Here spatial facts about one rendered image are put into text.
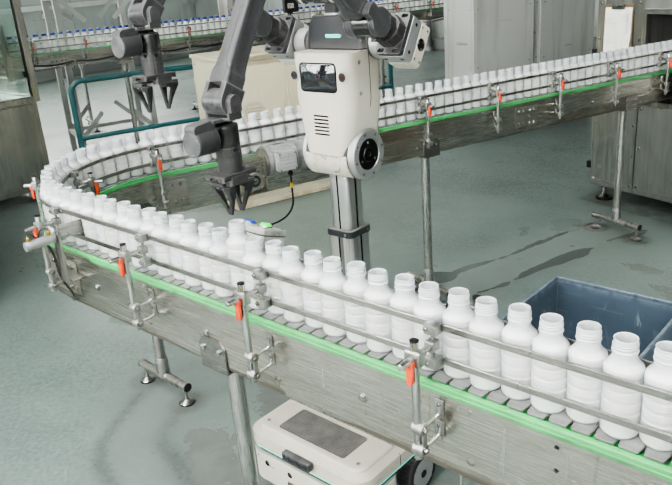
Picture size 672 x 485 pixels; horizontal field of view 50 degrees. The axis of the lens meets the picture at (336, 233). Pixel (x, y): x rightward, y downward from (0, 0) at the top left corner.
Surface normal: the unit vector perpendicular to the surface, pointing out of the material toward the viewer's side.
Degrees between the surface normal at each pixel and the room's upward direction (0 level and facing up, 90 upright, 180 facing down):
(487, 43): 89
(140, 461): 0
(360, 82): 90
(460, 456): 90
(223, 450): 0
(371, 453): 0
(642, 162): 89
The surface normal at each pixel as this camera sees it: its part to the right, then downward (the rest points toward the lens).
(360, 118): 0.75, 0.35
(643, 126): -0.86, 0.24
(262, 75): 0.51, 0.26
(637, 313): -0.66, 0.30
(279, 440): -0.40, -0.65
